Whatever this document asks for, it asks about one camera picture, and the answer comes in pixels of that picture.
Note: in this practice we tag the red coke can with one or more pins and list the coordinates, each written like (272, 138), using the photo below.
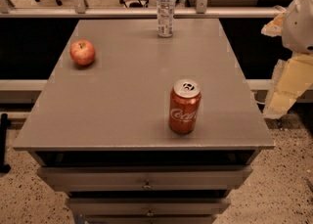
(185, 99)

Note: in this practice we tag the grey drawer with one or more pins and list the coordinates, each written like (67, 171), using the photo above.
(148, 207)
(84, 179)

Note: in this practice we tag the top grey drawer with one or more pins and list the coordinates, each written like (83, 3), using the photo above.
(84, 179)

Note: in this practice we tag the red apple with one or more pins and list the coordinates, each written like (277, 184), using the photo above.
(82, 52)

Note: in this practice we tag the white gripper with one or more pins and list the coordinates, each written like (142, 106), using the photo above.
(298, 27)

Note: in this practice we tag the black stand leg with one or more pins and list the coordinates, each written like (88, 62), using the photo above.
(4, 123)

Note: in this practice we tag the clear plastic water bottle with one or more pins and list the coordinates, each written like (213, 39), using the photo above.
(165, 16)

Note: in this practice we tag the grey drawer cabinet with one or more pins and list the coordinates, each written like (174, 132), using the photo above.
(115, 113)

